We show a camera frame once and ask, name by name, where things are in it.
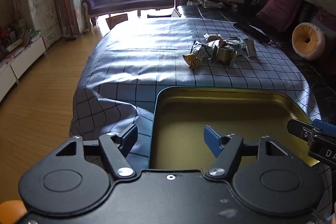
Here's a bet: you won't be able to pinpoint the gold metal tin tray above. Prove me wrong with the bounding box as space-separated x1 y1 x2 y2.
149 87 324 170

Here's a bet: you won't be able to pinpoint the white cartoon print cabinet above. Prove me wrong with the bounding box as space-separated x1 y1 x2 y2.
12 0 63 49

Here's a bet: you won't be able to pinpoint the purple patterned cushion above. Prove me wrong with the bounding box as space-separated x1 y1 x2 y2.
312 7 336 33

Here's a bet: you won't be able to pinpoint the red stick vacuum cleaner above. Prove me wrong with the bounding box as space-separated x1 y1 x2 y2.
55 0 77 41

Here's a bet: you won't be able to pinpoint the purple plain pillow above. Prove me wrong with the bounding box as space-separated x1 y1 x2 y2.
256 0 305 32

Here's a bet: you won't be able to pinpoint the white low console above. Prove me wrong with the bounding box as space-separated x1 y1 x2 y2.
0 35 48 103

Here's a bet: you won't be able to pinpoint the purple chaise sofa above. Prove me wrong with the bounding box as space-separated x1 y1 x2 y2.
82 0 175 28

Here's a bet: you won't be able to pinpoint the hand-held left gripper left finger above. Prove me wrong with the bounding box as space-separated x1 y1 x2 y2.
49 124 138 179

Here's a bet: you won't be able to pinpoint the black leather sofa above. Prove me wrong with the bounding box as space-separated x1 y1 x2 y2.
175 1 336 123

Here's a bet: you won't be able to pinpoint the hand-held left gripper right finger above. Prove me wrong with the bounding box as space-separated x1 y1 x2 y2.
204 124 293 179

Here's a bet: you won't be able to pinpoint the clutter of small items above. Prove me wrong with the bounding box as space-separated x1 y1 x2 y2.
0 17 42 60

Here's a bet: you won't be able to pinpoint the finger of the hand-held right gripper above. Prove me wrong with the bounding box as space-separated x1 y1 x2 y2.
312 119 336 135
287 119 320 139

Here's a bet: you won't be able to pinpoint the pile of snack packets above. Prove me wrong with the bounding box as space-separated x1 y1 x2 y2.
183 33 257 69

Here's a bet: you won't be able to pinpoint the round yellow plush cushion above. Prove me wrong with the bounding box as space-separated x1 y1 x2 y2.
292 22 326 61

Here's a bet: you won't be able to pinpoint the dark low stool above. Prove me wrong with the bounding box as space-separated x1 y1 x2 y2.
148 12 172 19

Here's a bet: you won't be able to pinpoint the crumpled papers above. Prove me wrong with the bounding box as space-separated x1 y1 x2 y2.
198 0 238 10

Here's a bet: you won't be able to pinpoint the white checked tablecloth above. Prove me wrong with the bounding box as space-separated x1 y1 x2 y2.
69 17 323 170

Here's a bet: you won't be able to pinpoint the brown printed bag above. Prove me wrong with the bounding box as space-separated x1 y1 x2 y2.
105 13 129 30

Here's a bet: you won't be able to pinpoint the orange round object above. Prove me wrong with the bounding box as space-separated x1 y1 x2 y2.
0 200 28 224

